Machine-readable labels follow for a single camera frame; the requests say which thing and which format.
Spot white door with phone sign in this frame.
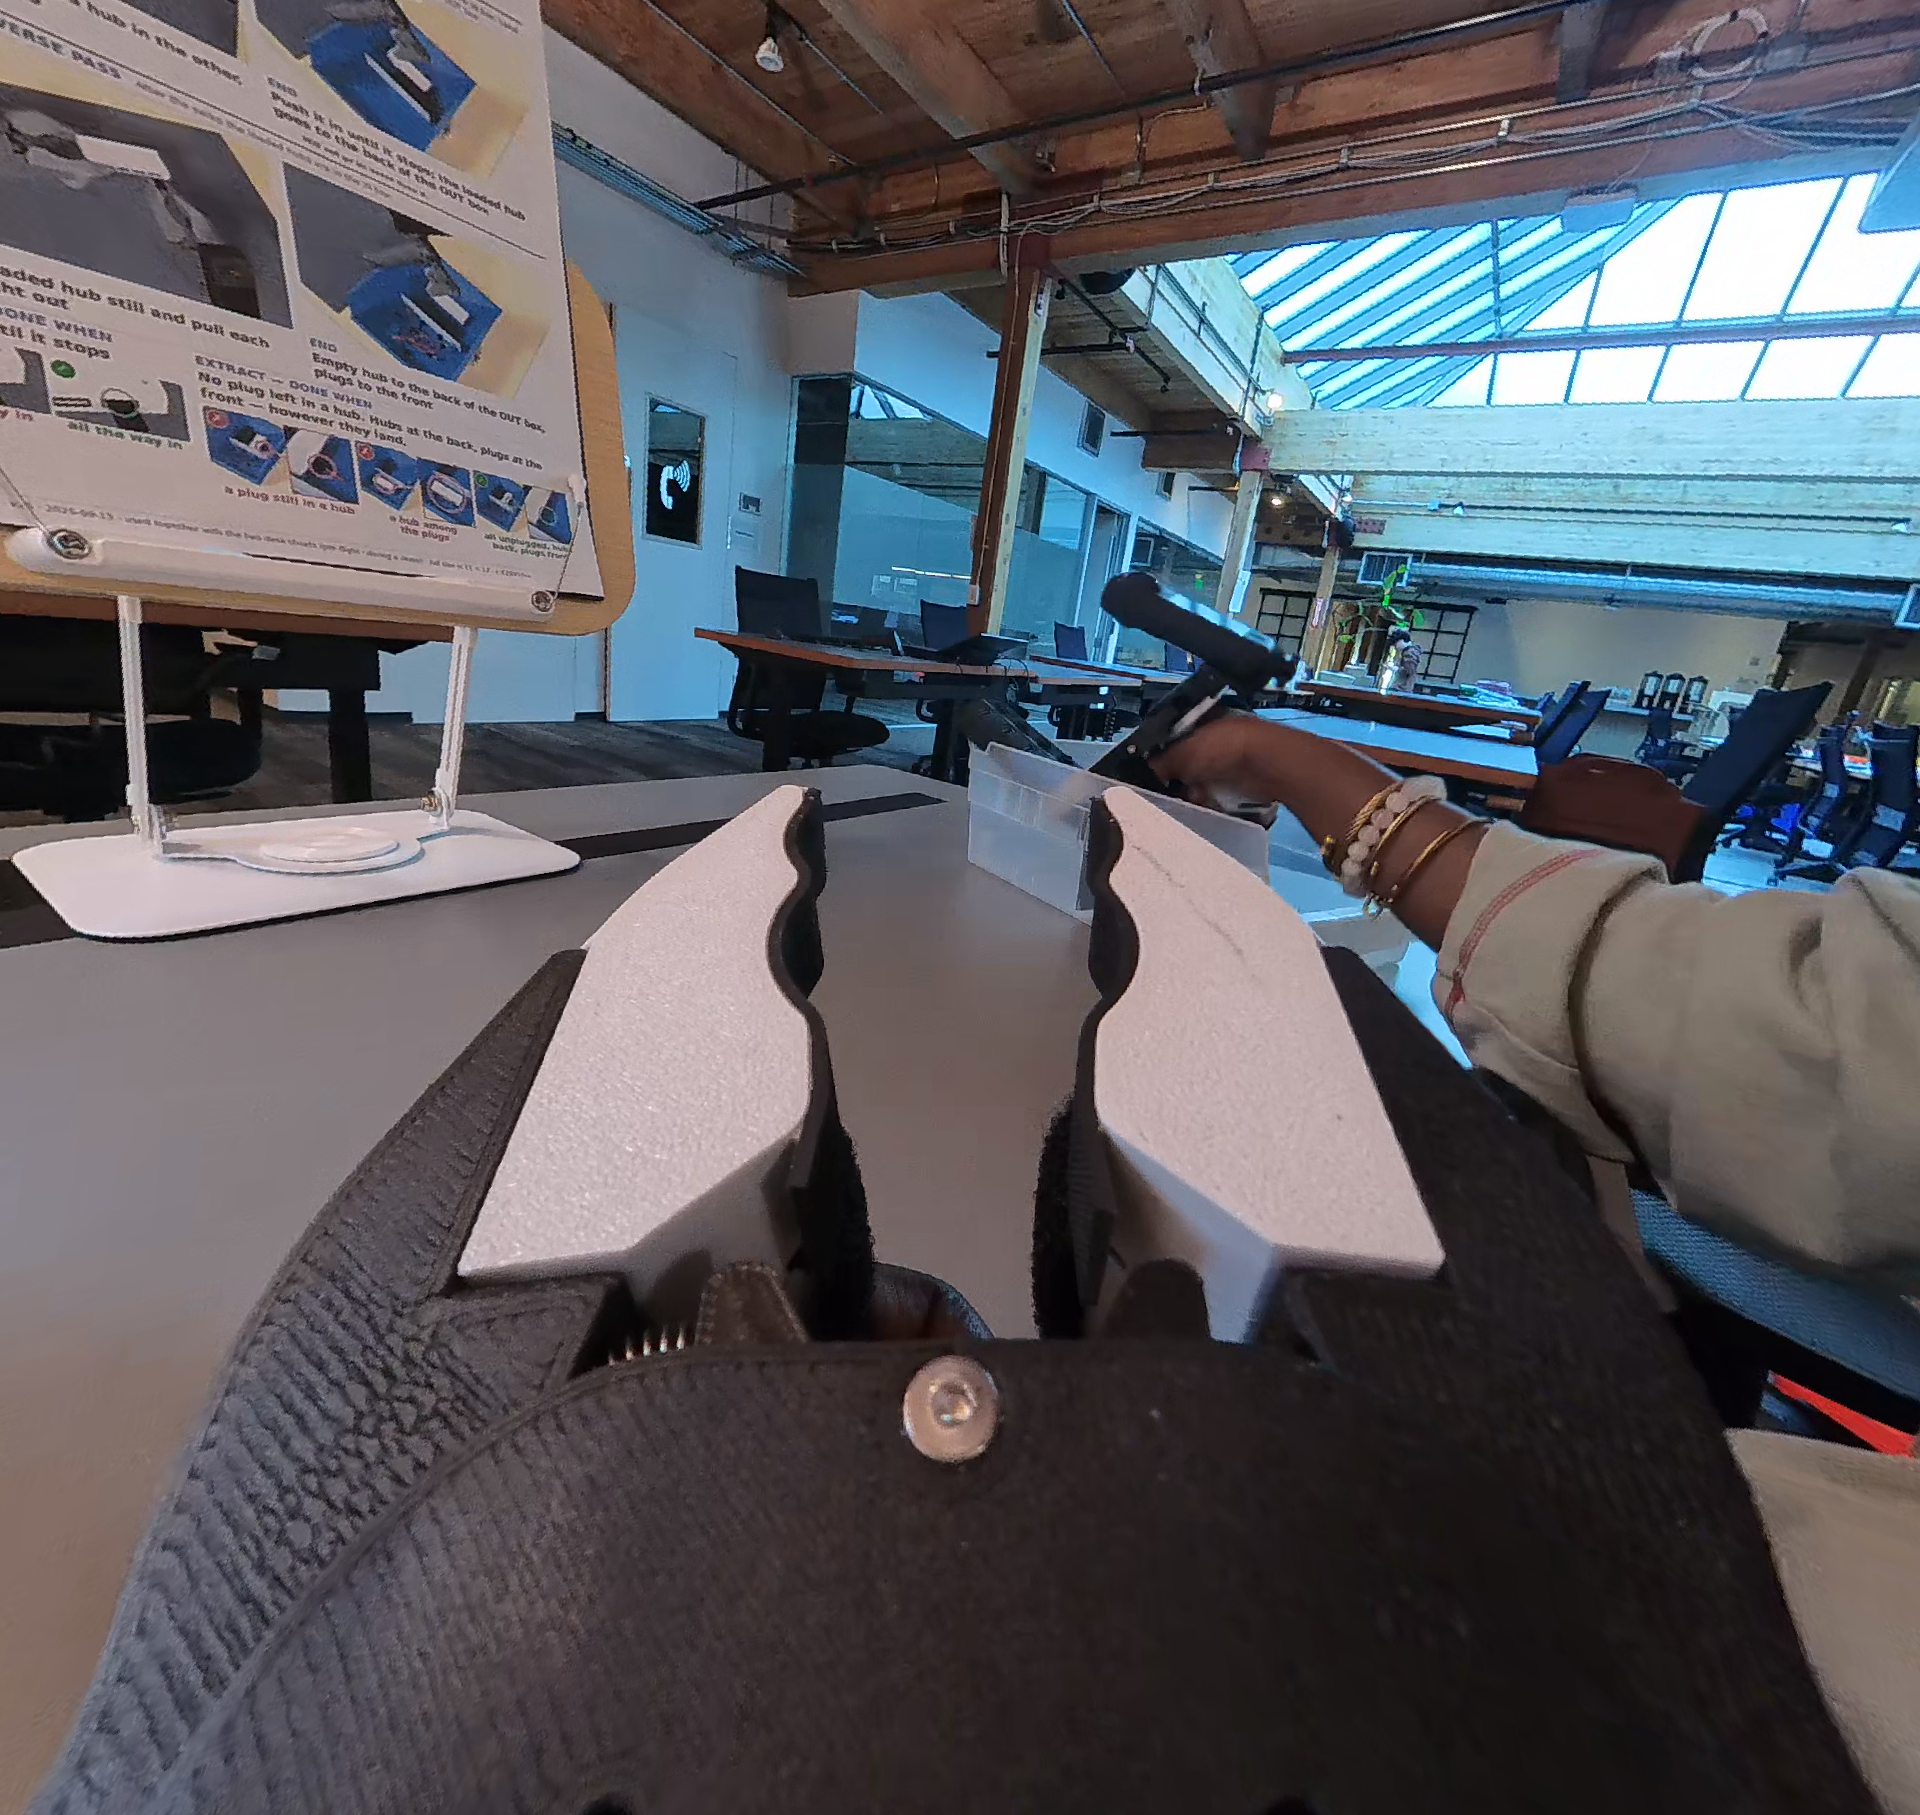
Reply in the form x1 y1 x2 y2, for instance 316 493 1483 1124
606 300 744 723

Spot clear plastic bin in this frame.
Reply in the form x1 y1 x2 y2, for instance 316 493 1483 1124
966 741 1275 921

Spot beaded and gold bracelets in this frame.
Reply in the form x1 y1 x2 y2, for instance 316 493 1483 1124
1318 780 1492 917

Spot instruction sheet on stand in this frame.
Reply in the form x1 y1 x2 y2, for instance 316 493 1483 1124
0 264 631 940

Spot black office chair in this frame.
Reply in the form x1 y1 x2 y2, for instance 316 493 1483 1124
731 565 890 771
1686 679 1841 861

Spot wooden support post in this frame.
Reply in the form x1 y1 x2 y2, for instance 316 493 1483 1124
966 237 1053 640

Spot wooden desk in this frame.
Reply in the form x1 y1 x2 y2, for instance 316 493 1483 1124
690 625 1036 783
1262 708 1545 797

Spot person's right forearm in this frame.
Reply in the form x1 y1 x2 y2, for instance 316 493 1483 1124
1318 780 1920 1287

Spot person's right hand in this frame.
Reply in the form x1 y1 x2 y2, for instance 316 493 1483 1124
1163 712 1356 831

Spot brown chair backrest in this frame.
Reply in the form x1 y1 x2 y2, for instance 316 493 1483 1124
1519 754 1702 888

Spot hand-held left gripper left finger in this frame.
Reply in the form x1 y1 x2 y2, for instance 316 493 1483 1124
452 783 876 1340

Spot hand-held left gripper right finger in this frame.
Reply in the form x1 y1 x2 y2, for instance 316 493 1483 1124
1032 786 1444 1343

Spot grey mesh office chair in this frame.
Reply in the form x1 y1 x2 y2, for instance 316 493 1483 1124
1627 1182 1920 1456

